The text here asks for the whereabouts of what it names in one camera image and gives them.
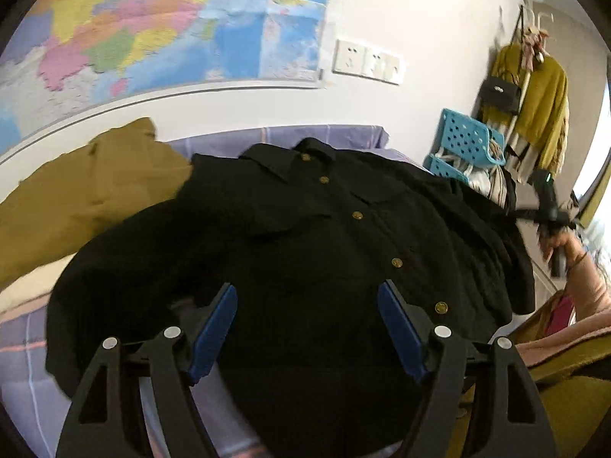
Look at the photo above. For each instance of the cream cloth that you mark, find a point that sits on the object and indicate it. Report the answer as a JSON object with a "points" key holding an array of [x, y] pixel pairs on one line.
{"points": [[28, 286]]}

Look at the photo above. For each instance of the pink scarf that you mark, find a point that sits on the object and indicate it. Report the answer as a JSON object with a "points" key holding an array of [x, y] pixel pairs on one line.
{"points": [[531, 47]]}

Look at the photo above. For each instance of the striped grey cloth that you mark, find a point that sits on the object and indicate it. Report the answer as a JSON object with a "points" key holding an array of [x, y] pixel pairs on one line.
{"points": [[491, 186]]}

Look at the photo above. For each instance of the purple plaid bed sheet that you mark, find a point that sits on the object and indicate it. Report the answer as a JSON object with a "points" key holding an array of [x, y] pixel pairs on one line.
{"points": [[28, 343]]}

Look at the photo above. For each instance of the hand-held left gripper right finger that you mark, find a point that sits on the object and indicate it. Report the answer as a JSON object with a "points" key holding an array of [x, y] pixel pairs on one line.
{"points": [[401, 329]]}

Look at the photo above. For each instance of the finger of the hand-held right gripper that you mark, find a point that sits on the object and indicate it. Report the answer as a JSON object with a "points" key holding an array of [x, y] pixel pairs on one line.
{"points": [[527, 214]]}

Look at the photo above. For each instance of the white knitted cloth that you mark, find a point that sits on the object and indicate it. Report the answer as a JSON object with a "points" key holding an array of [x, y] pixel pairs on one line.
{"points": [[470, 157]]}

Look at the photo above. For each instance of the person's right forearm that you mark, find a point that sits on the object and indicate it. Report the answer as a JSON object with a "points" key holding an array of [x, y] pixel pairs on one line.
{"points": [[589, 286]]}

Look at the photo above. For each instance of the black handbag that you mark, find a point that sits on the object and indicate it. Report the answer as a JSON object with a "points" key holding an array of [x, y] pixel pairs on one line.
{"points": [[500, 94]]}

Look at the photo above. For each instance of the white wall socket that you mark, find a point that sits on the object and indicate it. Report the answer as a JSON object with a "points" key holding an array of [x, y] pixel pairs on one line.
{"points": [[384, 67], [349, 56]]}

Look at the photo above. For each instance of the colourful wall map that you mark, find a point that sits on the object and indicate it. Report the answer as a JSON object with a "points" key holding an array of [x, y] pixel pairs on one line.
{"points": [[143, 33]]}

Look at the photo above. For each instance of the mustard garment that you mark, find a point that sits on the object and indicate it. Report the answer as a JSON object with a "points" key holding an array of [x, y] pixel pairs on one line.
{"points": [[71, 200]]}

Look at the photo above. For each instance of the window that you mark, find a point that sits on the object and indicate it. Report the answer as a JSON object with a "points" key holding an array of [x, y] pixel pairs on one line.
{"points": [[596, 167]]}

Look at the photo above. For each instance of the white clothes rack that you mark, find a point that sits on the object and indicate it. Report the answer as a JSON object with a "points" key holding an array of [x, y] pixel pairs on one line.
{"points": [[522, 90]]}

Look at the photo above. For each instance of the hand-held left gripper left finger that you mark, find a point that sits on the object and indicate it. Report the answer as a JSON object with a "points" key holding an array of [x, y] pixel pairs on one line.
{"points": [[215, 329]]}

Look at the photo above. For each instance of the person's right hand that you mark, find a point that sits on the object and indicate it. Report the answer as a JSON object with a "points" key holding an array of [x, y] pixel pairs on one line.
{"points": [[565, 243]]}

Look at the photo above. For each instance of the black button shirt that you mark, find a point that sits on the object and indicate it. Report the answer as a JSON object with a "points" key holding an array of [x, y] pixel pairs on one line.
{"points": [[310, 257]]}

